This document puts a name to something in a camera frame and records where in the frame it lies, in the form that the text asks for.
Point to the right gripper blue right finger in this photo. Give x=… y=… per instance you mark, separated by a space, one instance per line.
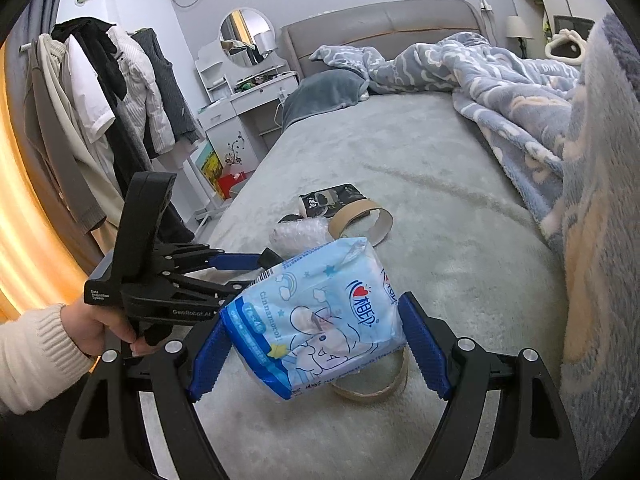
x=420 y=331

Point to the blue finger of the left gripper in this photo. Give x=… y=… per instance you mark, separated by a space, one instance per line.
x=237 y=289
x=235 y=262

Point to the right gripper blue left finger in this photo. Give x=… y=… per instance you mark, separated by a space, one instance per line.
x=209 y=360

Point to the blue tissue pack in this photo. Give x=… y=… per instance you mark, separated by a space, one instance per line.
x=316 y=317

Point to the left forearm cream sweater sleeve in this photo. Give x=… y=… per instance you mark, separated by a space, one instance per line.
x=39 y=360

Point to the left hand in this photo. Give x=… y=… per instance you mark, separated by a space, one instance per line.
x=87 y=325

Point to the red box on floor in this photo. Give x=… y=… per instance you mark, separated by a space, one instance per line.
x=231 y=184

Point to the black foil packet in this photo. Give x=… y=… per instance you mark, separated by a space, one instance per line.
x=326 y=202

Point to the tall cardboard tape core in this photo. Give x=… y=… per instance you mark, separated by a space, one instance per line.
x=346 y=216

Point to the white dressing table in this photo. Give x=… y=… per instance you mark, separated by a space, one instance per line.
x=243 y=118

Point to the clothes rack with garments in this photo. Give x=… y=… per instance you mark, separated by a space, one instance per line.
x=106 y=103

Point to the blue grey pillow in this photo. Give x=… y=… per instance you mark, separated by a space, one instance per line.
x=322 y=93

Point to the round vanity mirror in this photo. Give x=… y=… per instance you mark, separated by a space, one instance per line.
x=247 y=37

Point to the blue patterned fleece blanket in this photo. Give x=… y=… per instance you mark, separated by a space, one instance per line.
x=568 y=139

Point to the grey upholstered headboard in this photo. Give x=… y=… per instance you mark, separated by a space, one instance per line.
x=389 y=27

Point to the cream cat bed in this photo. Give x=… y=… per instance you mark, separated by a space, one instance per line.
x=567 y=46

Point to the bedside table lamp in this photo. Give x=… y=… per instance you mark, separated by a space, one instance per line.
x=517 y=29

